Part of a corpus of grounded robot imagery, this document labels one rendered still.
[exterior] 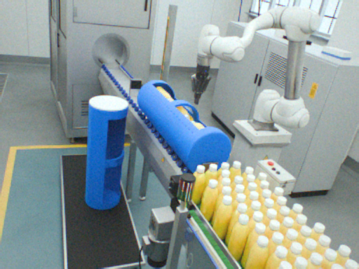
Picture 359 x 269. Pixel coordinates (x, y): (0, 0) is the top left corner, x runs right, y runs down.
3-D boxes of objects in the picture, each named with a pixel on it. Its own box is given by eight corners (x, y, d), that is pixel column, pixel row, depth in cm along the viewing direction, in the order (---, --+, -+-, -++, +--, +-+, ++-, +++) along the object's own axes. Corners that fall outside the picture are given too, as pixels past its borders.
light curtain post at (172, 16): (153, 168, 369) (174, 5, 296) (155, 171, 364) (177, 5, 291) (148, 169, 366) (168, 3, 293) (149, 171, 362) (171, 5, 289)
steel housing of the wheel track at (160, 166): (123, 95, 381) (125, 66, 366) (219, 221, 210) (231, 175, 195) (97, 95, 368) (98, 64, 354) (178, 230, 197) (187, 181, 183)
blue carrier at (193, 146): (168, 114, 269) (174, 80, 257) (225, 174, 200) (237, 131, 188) (134, 114, 256) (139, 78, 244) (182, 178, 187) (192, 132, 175)
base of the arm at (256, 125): (267, 120, 261) (268, 113, 259) (279, 131, 241) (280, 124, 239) (245, 120, 258) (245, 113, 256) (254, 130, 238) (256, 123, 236)
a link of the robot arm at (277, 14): (260, 8, 206) (278, 10, 196) (280, 1, 214) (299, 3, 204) (260, 30, 213) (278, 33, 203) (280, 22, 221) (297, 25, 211)
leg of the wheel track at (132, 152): (130, 198, 316) (136, 139, 289) (131, 202, 312) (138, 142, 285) (123, 199, 314) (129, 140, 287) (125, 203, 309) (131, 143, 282)
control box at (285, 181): (267, 173, 197) (271, 158, 192) (290, 194, 181) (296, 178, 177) (253, 175, 192) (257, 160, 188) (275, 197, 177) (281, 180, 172)
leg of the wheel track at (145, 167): (144, 196, 323) (151, 138, 296) (146, 199, 318) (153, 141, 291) (138, 197, 320) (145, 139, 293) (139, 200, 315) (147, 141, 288)
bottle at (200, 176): (203, 202, 179) (210, 171, 171) (194, 207, 174) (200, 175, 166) (193, 195, 184) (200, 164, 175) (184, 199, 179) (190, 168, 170)
